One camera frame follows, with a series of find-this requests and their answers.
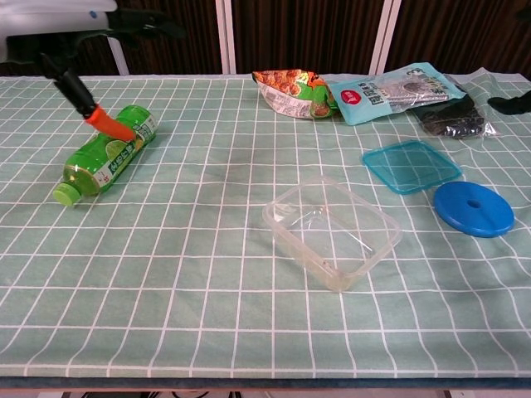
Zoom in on green checked tablecloth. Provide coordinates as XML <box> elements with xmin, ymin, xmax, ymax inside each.
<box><xmin>0</xmin><ymin>66</ymin><xmax>531</xmax><ymax>381</ymax></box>

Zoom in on clear blue plastic container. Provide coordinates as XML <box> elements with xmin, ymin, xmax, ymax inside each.
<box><xmin>261</xmin><ymin>174</ymin><xmax>404</xmax><ymax>294</ymax></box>

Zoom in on white partition post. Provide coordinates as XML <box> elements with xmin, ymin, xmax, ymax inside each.
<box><xmin>106</xmin><ymin>35</ymin><xmax>129</xmax><ymax>76</ymax></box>
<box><xmin>214</xmin><ymin>0</ymin><xmax>237</xmax><ymax>75</ymax></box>
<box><xmin>368</xmin><ymin>0</ymin><xmax>402</xmax><ymax>75</ymax></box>

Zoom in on clear bag black contents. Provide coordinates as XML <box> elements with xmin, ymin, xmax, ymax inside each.
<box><xmin>410</xmin><ymin>74</ymin><xmax>503</xmax><ymax>141</ymax></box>

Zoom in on blue round disc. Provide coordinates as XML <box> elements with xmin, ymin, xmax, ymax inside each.
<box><xmin>433</xmin><ymin>181</ymin><xmax>515</xmax><ymax>239</ymax></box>

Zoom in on orange green snack bag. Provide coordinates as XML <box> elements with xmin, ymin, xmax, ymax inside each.
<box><xmin>251</xmin><ymin>68</ymin><xmax>339</xmax><ymax>120</ymax></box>

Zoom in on teal square lid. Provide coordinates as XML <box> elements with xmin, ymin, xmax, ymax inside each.
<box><xmin>362</xmin><ymin>139</ymin><xmax>463</xmax><ymax>195</ymax></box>

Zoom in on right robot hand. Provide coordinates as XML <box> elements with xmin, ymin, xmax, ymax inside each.
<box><xmin>487</xmin><ymin>7</ymin><xmax>531</xmax><ymax>118</ymax></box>

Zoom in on green drink bottle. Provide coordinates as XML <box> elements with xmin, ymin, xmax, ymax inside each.
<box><xmin>52</xmin><ymin>104</ymin><xmax>159</xmax><ymax>207</ymax></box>

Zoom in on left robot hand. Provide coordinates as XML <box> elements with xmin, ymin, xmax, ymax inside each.
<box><xmin>0</xmin><ymin>0</ymin><xmax>187</xmax><ymax>142</ymax></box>

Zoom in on light blue sock package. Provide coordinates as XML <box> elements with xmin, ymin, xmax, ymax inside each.
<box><xmin>327</xmin><ymin>61</ymin><xmax>468</xmax><ymax>127</ymax></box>

